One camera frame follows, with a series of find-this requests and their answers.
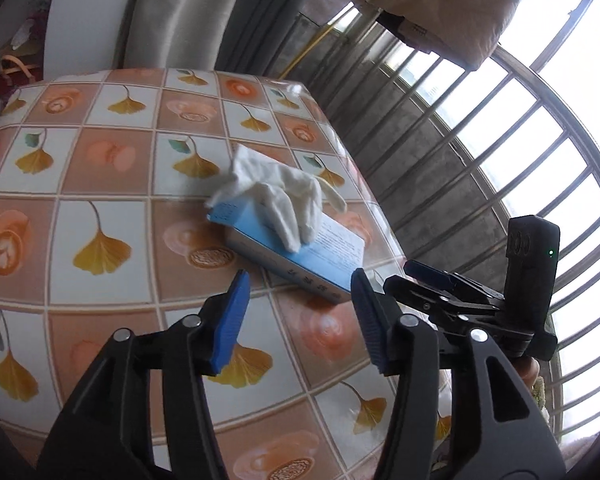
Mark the beige quilted blanket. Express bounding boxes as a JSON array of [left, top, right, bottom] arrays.
[[340, 0, 534, 71]]

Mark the grey curtain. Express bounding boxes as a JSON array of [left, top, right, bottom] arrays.
[[122, 0, 256, 71]]

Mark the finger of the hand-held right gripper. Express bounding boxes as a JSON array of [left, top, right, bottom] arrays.
[[404, 260, 504, 309], [384, 276, 481, 334]]

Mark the blue cardboard box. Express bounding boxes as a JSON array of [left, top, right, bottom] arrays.
[[207, 197, 367, 306]]

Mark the white glove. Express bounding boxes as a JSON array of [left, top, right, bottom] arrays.
[[205, 144, 349, 254]]

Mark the dark hanging cloth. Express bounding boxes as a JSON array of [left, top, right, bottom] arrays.
[[377, 10, 434, 51]]

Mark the yellow broom handle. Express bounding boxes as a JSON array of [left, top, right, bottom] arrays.
[[280, 22, 339, 79]]

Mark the tile pattern tablecloth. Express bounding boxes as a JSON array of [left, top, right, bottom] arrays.
[[0, 67, 454, 480]]

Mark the tan handbag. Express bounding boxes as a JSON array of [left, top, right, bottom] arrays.
[[0, 55, 41, 99]]

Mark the person's right hand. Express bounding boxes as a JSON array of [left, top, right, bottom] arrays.
[[517, 357, 540, 391]]

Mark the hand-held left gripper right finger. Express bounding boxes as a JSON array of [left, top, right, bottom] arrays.
[[351, 267, 566, 480]]

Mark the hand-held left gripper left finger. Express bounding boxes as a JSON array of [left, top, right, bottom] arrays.
[[35, 270, 253, 480]]

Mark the dark grey folding panel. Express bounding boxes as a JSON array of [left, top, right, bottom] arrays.
[[215, 0, 326, 81]]

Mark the metal railing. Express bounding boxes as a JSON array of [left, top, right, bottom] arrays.
[[300, 0, 600, 442]]

